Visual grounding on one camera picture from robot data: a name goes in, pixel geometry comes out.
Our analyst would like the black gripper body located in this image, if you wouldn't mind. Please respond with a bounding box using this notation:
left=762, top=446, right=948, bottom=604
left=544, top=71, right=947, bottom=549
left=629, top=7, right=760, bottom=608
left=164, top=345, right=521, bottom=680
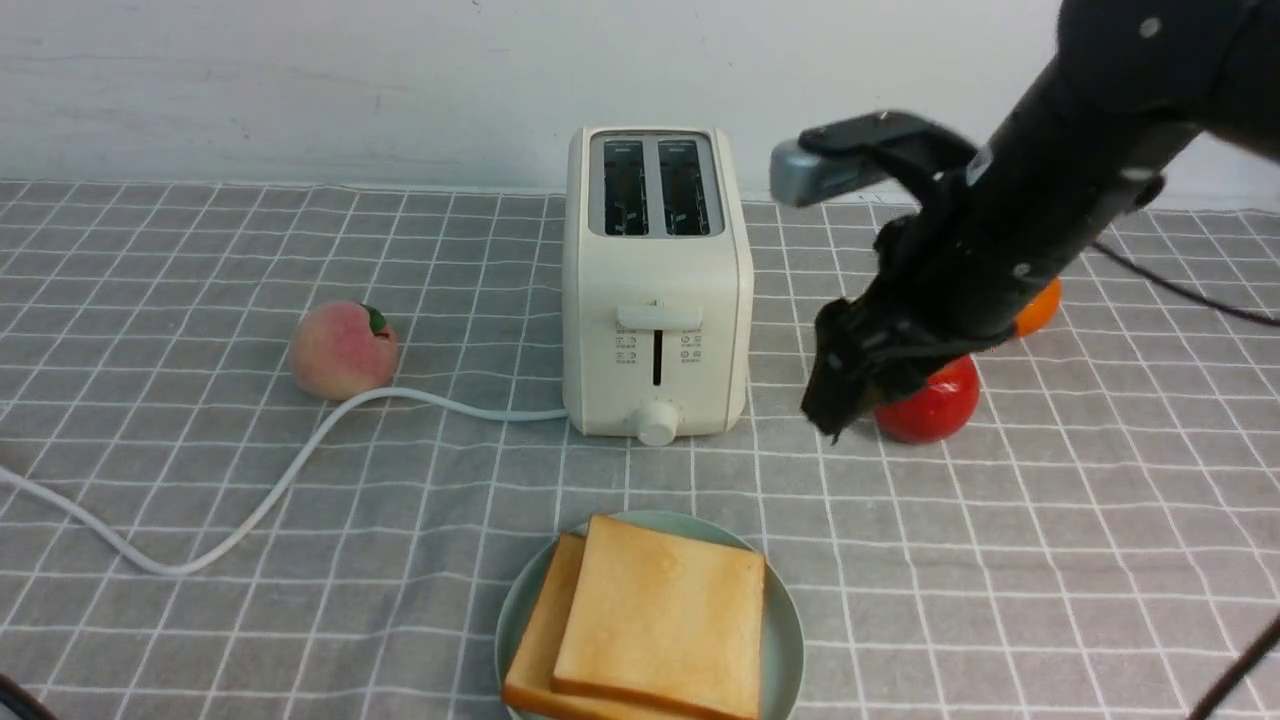
left=800, top=215, right=1011, bottom=445

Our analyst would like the toast slice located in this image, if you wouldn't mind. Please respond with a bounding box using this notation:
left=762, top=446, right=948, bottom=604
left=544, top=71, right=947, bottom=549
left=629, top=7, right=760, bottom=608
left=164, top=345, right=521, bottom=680
left=550, top=515, right=765, bottom=719
left=502, top=534, right=682, bottom=719

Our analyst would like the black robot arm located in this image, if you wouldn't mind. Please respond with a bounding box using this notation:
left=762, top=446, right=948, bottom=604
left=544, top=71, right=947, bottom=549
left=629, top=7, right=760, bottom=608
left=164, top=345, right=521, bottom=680
left=771, top=1, right=1279, bottom=439

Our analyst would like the orange persimmon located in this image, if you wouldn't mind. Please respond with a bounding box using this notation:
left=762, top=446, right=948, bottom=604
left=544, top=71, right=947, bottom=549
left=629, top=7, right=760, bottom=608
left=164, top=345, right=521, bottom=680
left=1014, top=278, right=1062, bottom=338

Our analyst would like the red apple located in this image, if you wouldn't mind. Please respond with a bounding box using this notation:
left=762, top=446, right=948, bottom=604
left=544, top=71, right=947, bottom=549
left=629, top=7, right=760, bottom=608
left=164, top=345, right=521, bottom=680
left=874, top=355, right=980, bottom=445

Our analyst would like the grey checked tablecloth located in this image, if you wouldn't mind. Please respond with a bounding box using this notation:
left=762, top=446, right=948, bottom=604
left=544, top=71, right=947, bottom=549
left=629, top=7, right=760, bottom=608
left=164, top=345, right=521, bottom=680
left=1, top=179, right=1279, bottom=719

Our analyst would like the white toaster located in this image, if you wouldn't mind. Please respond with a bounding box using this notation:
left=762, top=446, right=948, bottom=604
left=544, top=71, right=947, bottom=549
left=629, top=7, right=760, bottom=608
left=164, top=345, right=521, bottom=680
left=561, top=126, right=755, bottom=447

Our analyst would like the pale green plate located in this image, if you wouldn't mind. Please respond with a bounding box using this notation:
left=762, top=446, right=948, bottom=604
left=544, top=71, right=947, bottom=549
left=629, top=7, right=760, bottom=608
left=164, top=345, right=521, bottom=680
left=493, top=510, right=805, bottom=719

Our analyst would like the pink peach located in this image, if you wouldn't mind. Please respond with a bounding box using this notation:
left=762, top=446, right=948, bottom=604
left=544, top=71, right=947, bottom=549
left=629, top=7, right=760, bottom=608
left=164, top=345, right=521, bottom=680
left=287, top=301, right=401, bottom=402

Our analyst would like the black cable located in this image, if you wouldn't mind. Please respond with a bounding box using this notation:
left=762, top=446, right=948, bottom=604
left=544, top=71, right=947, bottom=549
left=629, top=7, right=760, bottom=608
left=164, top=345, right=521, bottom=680
left=1091, top=238, right=1280, bottom=327

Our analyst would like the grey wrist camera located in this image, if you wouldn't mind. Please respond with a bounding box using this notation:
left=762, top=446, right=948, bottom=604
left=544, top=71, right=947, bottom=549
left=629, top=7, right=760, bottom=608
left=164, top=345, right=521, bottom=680
left=769, top=110, right=978, bottom=208

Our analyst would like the white power cord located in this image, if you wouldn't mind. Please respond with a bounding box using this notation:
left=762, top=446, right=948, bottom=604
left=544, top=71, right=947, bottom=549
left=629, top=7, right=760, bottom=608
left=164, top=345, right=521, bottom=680
left=0, top=386, right=570, bottom=577

